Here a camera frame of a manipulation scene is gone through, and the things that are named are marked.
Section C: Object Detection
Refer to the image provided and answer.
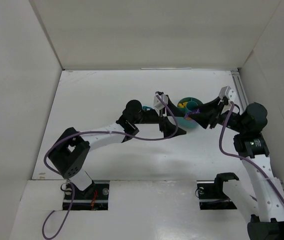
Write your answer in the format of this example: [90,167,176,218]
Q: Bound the yellow lego brick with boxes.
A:
[178,101,188,108]

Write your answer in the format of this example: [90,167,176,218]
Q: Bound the purple lego figure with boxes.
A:
[184,109,200,121]

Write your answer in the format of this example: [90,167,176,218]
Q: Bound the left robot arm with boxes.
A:
[43,92,186,198]

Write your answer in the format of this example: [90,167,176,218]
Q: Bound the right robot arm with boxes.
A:
[187,97,284,240]

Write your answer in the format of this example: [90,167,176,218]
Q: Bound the teal lego block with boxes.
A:
[142,106,152,111]

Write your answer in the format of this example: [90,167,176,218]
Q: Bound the teal round divided container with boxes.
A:
[177,97,203,130]

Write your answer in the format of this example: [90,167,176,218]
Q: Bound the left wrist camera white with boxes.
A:
[153,91,169,111]

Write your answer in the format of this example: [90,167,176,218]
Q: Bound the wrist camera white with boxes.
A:
[153,91,169,111]
[219,86,237,102]

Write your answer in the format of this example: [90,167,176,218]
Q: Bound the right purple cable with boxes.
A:
[219,101,284,240]

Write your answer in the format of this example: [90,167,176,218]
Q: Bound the purple cable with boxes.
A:
[219,101,284,240]
[42,92,178,240]

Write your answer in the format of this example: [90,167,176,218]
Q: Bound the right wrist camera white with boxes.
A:
[219,86,237,102]

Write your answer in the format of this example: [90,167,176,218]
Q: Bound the aluminium rail right edge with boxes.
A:
[231,70,249,109]

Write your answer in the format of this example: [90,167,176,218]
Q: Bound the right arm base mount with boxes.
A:
[195,172,239,210]

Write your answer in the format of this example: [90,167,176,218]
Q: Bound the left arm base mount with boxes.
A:
[60,181,110,211]

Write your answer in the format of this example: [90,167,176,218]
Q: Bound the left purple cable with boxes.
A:
[42,92,178,240]

